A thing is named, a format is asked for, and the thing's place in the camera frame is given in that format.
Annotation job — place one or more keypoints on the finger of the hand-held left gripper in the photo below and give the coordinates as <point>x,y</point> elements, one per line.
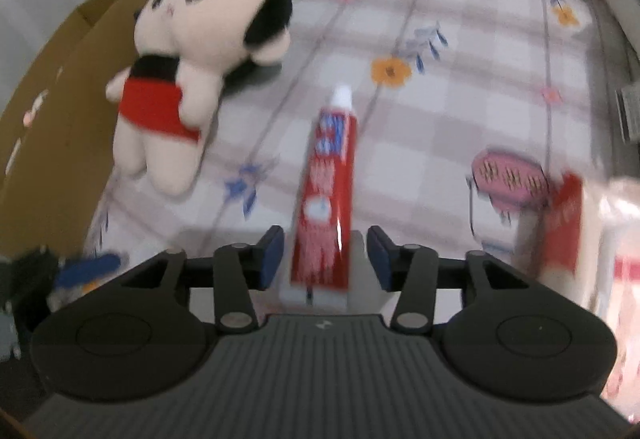
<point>92,266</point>

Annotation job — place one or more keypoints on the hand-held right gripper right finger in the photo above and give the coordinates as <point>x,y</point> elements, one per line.
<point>380,259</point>

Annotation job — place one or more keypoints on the plush doll red dress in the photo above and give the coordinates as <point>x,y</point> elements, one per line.
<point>200,19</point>

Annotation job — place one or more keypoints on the brown cardboard box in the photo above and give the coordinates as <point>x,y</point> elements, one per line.
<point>55,119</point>

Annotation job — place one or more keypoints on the red toothpaste tube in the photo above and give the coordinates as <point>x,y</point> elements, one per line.
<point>325,199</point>

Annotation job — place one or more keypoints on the plaid bed sheet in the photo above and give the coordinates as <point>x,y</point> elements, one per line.
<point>450,94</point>

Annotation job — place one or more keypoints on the wet wipes pack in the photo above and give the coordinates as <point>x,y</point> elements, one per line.
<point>610,244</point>

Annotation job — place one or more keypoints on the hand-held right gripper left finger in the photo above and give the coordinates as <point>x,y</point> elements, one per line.
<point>271,259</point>

